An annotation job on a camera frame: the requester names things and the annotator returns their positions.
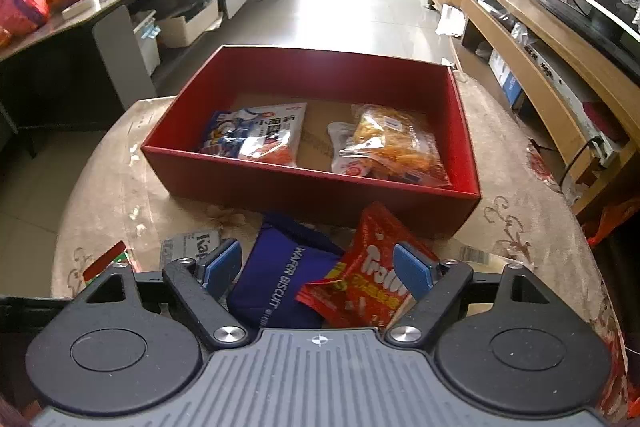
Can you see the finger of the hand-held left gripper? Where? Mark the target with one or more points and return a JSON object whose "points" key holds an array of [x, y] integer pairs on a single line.
{"points": [[25, 317]]}

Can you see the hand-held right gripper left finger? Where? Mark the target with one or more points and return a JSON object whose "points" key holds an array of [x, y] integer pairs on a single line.
{"points": [[225, 264]]}

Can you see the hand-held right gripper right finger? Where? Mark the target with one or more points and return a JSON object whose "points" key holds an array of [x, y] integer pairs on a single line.
{"points": [[412, 269]]}

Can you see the white grey cracker packet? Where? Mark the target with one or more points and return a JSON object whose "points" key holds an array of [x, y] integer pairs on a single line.
{"points": [[187, 249]]}

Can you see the red gummy candy packet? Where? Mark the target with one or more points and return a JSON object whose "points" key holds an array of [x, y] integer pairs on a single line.
{"points": [[365, 267]]}

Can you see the navy wafer biscuit packet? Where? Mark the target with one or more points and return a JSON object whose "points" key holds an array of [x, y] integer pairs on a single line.
{"points": [[280, 272]]}

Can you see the red cardboard box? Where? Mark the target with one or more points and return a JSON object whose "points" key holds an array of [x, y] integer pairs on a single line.
{"points": [[300, 202]]}

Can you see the long red snack packet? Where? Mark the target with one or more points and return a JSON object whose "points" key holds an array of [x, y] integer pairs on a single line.
{"points": [[107, 264]]}

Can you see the yellow cracker clear pack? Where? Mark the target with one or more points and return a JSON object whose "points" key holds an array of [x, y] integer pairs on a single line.
{"points": [[395, 142]]}

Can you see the blue snack packet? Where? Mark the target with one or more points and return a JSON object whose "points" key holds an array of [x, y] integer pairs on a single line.
{"points": [[222, 132]]}

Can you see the clear silver snack packet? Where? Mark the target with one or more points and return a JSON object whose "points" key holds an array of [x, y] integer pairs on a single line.
{"points": [[345, 152]]}

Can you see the white spicy strip packet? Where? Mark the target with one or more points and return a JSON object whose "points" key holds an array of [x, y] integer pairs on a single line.
{"points": [[272, 132]]}

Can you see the beige patterned tablecloth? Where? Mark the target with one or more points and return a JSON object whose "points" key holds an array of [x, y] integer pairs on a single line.
{"points": [[125, 207]]}

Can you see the orange plastic bag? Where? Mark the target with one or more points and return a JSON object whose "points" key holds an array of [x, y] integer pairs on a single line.
{"points": [[612, 222]]}

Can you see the white blue box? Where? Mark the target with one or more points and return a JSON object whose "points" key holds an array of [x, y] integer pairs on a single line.
{"points": [[505, 77]]}

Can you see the long white appliance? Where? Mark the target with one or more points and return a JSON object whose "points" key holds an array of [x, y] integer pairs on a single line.
{"points": [[570, 102]]}

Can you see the white bin with blue latch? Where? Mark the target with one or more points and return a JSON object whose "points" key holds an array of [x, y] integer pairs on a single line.
{"points": [[147, 42]]}

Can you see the white storage box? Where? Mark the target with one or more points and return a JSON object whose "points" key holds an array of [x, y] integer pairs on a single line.
{"points": [[190, 24]]}

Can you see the silver white bag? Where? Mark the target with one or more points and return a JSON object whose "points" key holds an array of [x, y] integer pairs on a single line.
{"points": [[451, 21]]}

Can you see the dark long coffee table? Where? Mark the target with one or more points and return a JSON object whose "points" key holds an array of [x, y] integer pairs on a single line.
{"points": [[60, 57]]}

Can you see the flat white case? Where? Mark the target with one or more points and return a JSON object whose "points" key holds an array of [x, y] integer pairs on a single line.
{"points": [[80, 6]]}

